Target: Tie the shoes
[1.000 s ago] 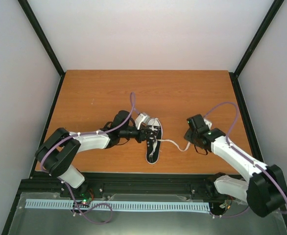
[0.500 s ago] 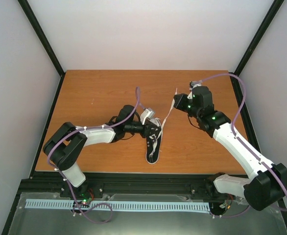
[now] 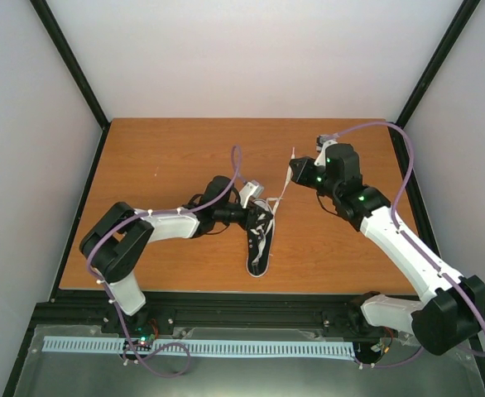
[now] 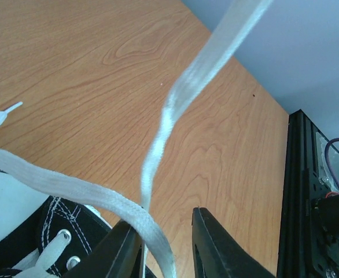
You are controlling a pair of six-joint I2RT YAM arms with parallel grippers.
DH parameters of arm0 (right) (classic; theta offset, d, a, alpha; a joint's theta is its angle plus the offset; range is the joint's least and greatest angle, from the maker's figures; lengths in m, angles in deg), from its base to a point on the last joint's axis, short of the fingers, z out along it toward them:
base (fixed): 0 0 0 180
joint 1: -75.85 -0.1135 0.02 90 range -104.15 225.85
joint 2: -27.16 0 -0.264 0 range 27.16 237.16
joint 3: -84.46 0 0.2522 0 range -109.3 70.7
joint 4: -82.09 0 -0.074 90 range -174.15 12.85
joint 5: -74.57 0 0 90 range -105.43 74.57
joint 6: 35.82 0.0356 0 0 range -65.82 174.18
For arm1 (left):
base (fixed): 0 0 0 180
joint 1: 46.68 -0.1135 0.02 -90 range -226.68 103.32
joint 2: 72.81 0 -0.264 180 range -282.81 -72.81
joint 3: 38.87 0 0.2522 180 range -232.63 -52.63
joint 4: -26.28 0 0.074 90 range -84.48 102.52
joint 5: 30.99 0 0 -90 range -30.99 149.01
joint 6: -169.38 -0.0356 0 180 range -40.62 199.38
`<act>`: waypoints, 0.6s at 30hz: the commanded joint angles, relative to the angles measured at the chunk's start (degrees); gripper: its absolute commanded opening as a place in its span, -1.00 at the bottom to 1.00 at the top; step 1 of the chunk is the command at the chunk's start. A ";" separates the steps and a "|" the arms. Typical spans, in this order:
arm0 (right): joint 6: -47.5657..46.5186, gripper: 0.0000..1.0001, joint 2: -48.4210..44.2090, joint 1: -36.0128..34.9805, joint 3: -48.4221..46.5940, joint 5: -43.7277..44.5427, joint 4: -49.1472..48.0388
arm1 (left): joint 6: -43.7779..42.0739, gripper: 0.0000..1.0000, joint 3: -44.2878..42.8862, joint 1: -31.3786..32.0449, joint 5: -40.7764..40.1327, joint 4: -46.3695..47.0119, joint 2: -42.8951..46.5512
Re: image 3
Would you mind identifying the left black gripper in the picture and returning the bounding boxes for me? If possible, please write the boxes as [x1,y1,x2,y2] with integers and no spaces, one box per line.
[215,201,274,232]

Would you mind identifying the black white canvas sneaker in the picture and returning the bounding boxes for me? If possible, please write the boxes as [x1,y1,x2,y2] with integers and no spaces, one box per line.
[244,199,275,278]

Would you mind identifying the white shoelace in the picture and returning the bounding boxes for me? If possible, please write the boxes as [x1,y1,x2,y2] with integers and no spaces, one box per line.
[250,146,297,265]

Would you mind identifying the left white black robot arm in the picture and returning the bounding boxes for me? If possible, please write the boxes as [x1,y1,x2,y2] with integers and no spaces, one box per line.
[79,175,275,333]

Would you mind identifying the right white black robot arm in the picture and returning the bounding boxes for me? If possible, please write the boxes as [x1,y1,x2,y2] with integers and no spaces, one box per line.
[289,140,485,356]

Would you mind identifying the small electronics board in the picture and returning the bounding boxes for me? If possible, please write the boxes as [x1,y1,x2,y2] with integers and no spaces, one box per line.
[132,318,160,353]

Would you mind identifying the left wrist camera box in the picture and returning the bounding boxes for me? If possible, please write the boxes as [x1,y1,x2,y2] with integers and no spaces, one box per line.
[239,180,264,208]

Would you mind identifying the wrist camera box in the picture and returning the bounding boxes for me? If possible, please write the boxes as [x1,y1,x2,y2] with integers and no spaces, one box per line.
[314,134,338,166]
[239,180,264,208]

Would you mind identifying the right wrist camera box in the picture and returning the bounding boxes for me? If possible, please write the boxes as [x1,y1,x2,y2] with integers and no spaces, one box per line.
[314,134,338,166]

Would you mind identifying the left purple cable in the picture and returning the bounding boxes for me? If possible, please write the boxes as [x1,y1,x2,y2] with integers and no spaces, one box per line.
[85,144,243,378]

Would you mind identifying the black aluminium frame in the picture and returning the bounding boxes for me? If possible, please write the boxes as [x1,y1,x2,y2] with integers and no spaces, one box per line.
[3,0,480,396]

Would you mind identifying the light blue slotted cable duct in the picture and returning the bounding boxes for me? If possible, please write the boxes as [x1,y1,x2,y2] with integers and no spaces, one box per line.
[41,336,355,361]

